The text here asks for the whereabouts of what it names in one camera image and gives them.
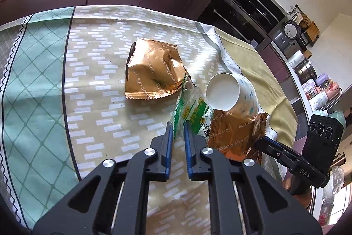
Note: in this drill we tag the white blue dotted paper cup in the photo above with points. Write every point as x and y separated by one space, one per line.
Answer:
222 91

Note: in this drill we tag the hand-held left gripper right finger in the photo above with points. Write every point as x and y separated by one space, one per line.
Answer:
188 147

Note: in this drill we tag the white rice cooker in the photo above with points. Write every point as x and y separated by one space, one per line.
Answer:
286 34

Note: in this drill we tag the wooden storage rack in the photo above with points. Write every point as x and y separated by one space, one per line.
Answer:
306 25

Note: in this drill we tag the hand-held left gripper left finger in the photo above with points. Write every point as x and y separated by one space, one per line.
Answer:
169 147

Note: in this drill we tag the person's right hand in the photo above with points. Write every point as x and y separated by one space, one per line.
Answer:
287 184

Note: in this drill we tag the row of storage jars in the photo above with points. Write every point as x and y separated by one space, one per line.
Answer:
321 91

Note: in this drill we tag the clear green printed wrapper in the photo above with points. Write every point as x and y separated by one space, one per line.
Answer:
195 111

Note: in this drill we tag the black built-in oven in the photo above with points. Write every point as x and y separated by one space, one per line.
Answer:
233 20

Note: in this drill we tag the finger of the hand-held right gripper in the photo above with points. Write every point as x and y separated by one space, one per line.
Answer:
275 153
288 151

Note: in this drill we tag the clear crumpled plastic bag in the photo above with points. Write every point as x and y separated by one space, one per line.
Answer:
337 180

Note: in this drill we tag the steel lidded pot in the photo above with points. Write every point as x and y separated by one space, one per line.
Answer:
304 69

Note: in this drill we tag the patterned green beige tablecloth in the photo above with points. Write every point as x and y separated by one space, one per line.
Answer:
90 113

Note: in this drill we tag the gold snack wrapper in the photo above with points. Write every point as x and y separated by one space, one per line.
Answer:
233 136

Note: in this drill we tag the puffy gold snack bag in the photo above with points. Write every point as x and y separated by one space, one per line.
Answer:
154 69

